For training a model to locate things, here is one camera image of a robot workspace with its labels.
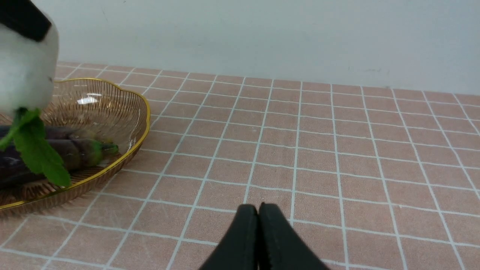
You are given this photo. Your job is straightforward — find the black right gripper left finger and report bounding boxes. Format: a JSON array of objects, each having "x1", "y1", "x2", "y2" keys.
[{"x1": 200, "y1": 204, "x2": 258, "y2": 270}]

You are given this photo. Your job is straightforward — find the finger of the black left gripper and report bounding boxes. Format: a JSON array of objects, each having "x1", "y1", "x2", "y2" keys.
[{"x1": 0, "y1": 0, "x2": 53, "y2": 42}]

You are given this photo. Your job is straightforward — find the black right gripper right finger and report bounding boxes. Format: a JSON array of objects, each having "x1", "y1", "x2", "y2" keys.
[{"x1": 258, "y1": 203, "x2": 329, "y2": 270}]

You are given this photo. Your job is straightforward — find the white daikon radish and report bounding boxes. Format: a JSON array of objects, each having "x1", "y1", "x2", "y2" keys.
[{"x1": 0, "y1": 11, "x2": 72, "y2": 187}]

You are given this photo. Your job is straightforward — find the amber glass bowl gold rim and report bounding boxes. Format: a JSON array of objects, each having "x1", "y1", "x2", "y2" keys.
[{"x1": 1, "y1": 78, "x2": 151, "y2": 219}]

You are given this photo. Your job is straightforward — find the dark purple eggplant front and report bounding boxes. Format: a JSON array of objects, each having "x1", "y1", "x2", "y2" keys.
[{"x1": 0, "y1": 139, "x2": 119, "y2": 189}]

